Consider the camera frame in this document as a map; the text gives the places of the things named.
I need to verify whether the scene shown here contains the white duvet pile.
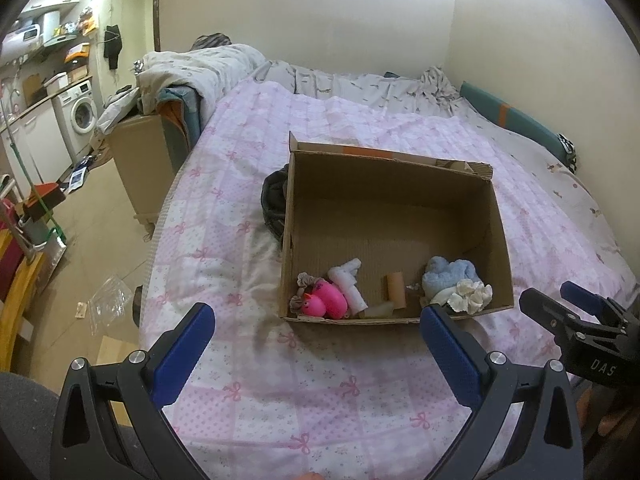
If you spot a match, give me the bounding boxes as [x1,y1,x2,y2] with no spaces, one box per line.
[136,44,272,126]

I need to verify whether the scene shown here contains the grey scrunchie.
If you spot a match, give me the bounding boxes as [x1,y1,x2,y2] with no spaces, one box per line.
[290,272,321,316]

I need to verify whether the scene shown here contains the green pole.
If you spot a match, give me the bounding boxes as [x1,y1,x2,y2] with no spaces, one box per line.
[7,135,67,248]

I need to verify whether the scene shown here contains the cardboard box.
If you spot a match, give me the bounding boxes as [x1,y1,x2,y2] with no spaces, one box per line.
[279,131,516,327]

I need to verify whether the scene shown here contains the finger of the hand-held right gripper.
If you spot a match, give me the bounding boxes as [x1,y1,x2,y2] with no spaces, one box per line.
[519,287,581,341]
[560,281,640,333]

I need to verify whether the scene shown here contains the teal orange bedding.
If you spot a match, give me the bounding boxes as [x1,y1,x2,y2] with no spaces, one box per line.
[156,87,207,147]

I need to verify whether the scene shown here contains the clear plastic bag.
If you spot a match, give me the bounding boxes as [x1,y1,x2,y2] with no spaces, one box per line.
[87,274,137,334]

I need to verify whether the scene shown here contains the black white patterned cloth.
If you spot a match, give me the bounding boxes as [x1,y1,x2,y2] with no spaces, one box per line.
[556,132,579,172]

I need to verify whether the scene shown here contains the dark bag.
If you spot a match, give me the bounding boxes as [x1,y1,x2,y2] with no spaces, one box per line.
[261,164,292,247]

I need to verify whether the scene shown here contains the white washing machine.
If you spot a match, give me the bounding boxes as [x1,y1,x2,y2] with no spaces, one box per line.
[52,80,100,159]

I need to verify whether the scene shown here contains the white water heater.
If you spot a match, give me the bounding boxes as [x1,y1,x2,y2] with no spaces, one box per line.
[42,10,64,47]

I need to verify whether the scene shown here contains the grey printed duvet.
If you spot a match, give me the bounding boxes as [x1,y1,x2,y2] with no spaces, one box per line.
[250,57,467,122]

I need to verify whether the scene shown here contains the red box on pole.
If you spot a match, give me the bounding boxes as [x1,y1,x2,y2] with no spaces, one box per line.
[24,182,64,221]

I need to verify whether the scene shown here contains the white kitchen cabinet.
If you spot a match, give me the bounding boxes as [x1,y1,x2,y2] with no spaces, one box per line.
[19,105,74,177]

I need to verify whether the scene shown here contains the yellow wooden frame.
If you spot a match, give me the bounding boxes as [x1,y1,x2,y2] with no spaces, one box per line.
[0,245,47,376]

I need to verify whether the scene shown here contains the cream ruffled scrunchie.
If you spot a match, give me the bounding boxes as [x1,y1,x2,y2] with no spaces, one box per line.
[431,280,494,316]

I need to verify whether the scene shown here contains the brown cardboard tube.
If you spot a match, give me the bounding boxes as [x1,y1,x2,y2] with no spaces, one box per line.
[384,271,409,309]

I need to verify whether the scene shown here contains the dark hanging clothes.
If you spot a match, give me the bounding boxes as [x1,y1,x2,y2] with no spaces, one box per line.
[102,24,124,71]

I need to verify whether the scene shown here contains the light blue fluffy cloth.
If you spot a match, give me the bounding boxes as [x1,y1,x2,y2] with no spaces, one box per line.
[421,256,480,302]

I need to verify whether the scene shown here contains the flat cardboard piece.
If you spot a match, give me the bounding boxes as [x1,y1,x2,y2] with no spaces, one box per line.
[95,335,142,367]

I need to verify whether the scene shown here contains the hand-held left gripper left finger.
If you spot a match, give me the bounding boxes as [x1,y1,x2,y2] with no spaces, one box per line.
[50,302,217,480]

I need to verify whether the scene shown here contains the pink rubber duck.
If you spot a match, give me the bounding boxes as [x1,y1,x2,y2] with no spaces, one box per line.
[300,280,349,320]

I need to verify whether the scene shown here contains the white plastic toy piece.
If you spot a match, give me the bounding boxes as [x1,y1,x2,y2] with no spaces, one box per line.
[327,258,370,313]

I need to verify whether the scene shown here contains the teal headboard cushion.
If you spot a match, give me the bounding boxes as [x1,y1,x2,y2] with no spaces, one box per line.
[459,80,578,171]

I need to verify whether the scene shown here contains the white microwave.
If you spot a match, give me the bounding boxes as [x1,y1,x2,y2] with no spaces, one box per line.
[1,24,44,59]

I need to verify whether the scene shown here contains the beige printed sheet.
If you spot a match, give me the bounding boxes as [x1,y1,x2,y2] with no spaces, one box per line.
[450,105,638,291]

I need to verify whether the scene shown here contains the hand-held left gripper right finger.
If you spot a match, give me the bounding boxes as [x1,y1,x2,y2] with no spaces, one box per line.
[419,304,583,480]

